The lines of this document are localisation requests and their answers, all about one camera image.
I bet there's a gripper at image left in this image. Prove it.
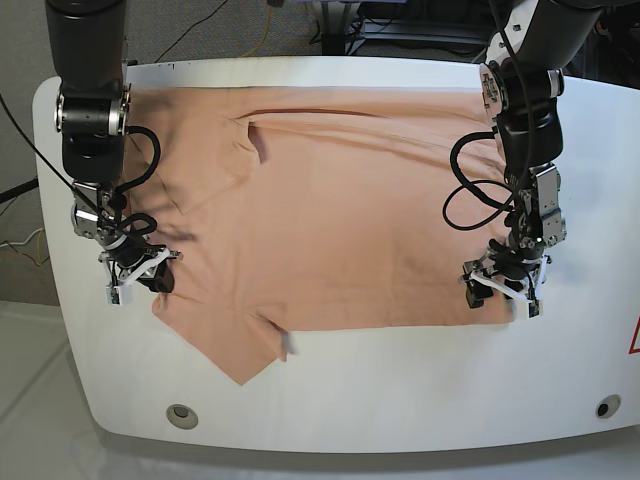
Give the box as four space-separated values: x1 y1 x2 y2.
98 237 182 293

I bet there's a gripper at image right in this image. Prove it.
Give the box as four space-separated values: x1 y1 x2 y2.
459 244 550 309

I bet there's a peach orange T-shirt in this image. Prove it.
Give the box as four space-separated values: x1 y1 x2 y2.
128 87 513 384

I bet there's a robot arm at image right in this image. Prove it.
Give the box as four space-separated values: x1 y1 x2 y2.
450 1 610 316

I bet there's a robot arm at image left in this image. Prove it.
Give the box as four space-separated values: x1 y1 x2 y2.
45 1 180 305

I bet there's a black bar at left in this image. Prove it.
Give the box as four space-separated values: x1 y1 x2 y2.
0 177 39 204

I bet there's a black desk leg base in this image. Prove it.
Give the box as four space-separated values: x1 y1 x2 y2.
317 1 351 56

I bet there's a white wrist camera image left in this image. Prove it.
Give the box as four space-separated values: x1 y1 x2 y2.
105 284 132 306

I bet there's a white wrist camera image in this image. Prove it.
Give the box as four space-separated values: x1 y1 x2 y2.
523 299 542 319
105 284 132 306

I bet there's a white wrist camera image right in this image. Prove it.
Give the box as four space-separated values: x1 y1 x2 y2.
523 299 542 319

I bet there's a white floor cable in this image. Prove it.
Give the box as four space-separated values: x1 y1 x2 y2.
9 227 46 249

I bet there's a left table cable grommet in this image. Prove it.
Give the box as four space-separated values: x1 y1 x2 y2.
166 404 199 430

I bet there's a table cable grommet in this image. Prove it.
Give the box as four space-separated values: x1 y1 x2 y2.
595 394 621 419
166 404 199 430

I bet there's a right table cable grommet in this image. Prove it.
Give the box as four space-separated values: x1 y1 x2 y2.
595 394 621 419

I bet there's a black floor cable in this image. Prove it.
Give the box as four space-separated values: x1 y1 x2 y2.
154 0 234 64

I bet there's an aluminium frame rail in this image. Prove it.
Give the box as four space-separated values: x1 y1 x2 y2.
348 18 495 63

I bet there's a yellow floor cable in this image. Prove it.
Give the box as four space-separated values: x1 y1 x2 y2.
241 7 274 60

